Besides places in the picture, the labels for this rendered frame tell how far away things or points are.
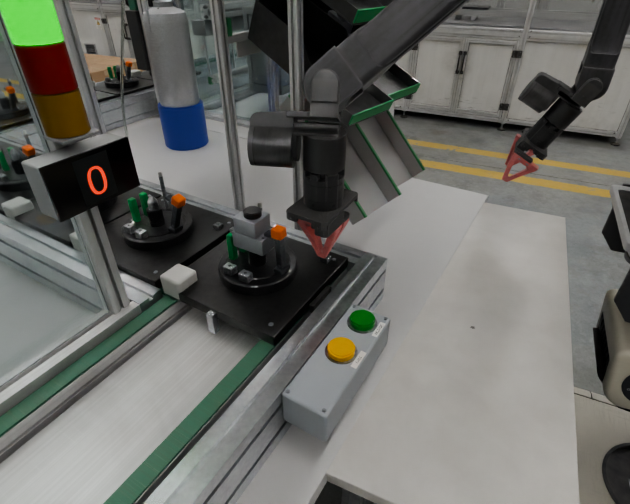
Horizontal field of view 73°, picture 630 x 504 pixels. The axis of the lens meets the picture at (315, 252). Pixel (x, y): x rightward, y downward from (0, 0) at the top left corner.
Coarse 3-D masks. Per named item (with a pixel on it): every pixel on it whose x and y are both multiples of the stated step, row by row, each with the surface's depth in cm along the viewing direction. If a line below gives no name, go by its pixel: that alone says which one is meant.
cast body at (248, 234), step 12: (240, 216) 70; (252, 216) 69; (264, 216) 70; (240, 228) 70; (252, 228) 69; (264, 228) 71; (240, 240) 72; (252, 240) 70; (264, 240) 70; (252, 252) 72; (264, 252) 71
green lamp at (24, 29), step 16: (0, 0) 42; (16, 0) 42; (32, 0) 43; (48, 0) 44; (16, 16) 43; (32, 16) 43; (48, 16) 44; (16, 32) 44; (32, 32) 44; (48, 32) 45
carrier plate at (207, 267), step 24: (288, 240) 85; (192, 264) 79; (216, 264) 79; (312, 264) 79; (336, 264) 79; (192, 288) 73; (216, 288) 73; (288, 288) 73; (312, 288) 73; (216, 312) 69; (240, 312) 68; (264, 312) 68; (288, 312) 68; (264, 336) 65
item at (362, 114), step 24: (264, 0) 79; (264, 24) 79; (312, 24) 87; (336, 24) 83; (264, 48) 81; (288, 48) 77; (312, 48) 89; (288, 72) 80; (360, 96) 83; (384, 96) 83; (360, 120) 78
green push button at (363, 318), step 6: (354, 312) 68; (360, 312) 68; (366, 312) 68; (354, 318) 67; (360, 318) 67; (366, 318) 67; (372, 318) 67; (354, 324) 66; (360, 324) 66; (366, 324) 66; (372, 324) 66; (360, 330) 66; (366, 330) 66
